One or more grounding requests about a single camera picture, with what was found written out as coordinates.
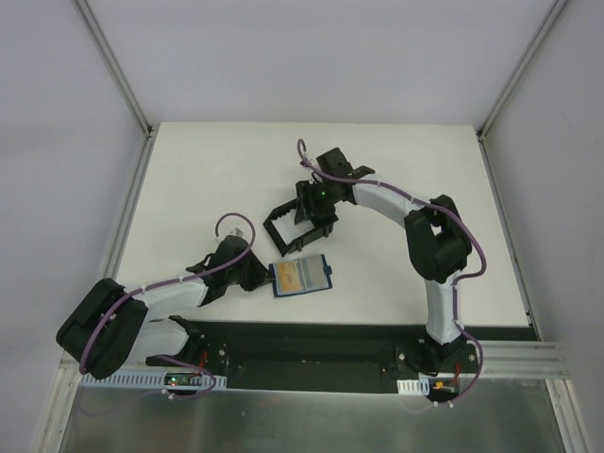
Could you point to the right aluminium frame post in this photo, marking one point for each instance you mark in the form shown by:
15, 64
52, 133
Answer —
538, 39

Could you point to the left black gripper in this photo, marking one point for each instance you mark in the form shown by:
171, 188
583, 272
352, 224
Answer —
255, 275

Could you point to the gold credit card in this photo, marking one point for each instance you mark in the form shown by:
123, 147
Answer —
313, 273
288, 280

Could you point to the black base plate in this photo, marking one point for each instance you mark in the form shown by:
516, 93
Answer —
366, 359

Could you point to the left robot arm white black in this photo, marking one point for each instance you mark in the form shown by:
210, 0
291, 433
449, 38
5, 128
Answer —
113, 325

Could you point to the left white cable duct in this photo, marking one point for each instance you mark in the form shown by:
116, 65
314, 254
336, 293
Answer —
152, 380

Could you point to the right white cable duct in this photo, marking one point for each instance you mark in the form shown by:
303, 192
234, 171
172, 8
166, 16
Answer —
413, 387

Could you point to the black plastic card rack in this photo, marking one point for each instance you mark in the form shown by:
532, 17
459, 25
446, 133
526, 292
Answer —
290, 237

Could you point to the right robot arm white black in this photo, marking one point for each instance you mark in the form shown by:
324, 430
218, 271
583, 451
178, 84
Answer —
438, 242

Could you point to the aluminium frame post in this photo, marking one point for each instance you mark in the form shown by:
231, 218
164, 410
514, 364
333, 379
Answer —
113, 66
538, 39

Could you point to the left aluminium frame post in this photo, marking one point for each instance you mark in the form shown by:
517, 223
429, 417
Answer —
113, 66

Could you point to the white cable duct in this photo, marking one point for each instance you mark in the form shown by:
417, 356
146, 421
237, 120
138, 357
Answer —
413, 387
152, 380

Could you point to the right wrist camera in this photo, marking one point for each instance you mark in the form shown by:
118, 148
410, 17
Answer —
308, 162

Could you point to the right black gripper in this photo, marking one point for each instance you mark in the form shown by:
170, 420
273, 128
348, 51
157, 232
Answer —
310, 213

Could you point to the blue leather card holder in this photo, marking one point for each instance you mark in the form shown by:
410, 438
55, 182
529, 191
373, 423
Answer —
328, 271

